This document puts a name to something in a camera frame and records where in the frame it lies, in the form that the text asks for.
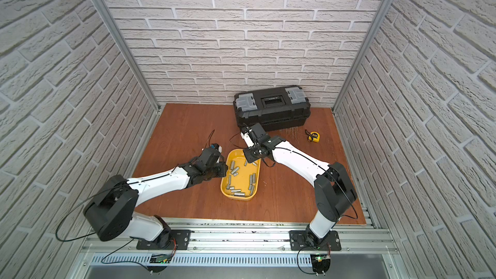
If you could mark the yellow tape measure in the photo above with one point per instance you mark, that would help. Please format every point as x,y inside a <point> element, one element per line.
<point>312,136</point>

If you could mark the right green circuit board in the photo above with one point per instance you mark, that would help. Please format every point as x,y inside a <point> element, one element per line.
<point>320,264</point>

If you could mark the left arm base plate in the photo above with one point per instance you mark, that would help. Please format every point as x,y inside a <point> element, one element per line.
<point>174,239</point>

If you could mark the left green circuit board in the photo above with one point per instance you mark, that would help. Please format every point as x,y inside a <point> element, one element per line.
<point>161,258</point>

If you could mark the silver sockets in tray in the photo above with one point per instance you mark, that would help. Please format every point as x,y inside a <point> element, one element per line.
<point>242,178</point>

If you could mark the green circuit board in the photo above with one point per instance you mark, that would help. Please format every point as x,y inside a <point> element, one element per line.
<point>161,258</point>
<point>320,264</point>

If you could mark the aluminium rail frame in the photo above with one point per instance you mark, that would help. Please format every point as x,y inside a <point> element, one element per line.
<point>229,243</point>

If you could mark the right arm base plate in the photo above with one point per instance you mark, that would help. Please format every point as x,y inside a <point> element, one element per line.
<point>305,240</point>

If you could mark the black plastic toolbox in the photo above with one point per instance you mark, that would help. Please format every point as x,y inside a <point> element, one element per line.
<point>275,108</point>

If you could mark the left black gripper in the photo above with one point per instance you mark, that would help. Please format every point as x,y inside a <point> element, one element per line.
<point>216,168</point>

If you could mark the yellow plastic tray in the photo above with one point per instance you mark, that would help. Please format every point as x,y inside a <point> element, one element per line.
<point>240,174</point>

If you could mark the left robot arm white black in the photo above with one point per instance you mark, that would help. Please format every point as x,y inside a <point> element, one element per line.
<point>111,212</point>

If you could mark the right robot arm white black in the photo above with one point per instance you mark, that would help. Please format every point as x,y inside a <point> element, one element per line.
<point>334,191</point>

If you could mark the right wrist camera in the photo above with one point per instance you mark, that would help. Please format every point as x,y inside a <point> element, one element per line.
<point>247,139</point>

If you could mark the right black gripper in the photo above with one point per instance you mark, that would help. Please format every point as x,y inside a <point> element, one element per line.
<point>250,157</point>

